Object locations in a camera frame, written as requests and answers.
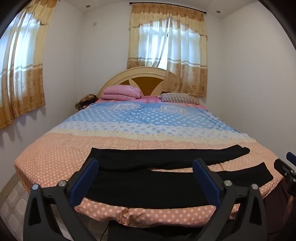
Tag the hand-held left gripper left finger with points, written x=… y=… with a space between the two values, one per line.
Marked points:
x=85 y=183

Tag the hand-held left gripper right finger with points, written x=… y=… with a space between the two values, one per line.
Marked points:
x=207 y=183

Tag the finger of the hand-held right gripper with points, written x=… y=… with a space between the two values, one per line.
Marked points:
x=282 y=168
x=291 y=157

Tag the black pants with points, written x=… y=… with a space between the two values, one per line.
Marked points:
x=150 y=185

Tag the dark maroon cloth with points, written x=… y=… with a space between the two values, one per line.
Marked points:
x=276 y=199

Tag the polka dot bedspread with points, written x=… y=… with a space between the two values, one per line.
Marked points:
x=138 y=129

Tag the brown patterned cloth bundle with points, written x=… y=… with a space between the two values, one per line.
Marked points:
x=85 y=100

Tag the striped pillow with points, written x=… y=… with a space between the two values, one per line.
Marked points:
x=178 y=97

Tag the pink folded blanket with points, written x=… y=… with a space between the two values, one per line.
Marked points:
x=120 y=92

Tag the beige floral curtain on rod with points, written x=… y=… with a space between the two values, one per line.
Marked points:
x=185 y=76

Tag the cream wooden headboard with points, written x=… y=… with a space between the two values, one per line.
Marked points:
x=138 y=85

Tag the wide beige floral curtain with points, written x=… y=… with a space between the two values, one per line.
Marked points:
x=25 y=81

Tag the dark curtain rod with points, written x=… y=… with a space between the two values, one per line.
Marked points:
x=203 y=11

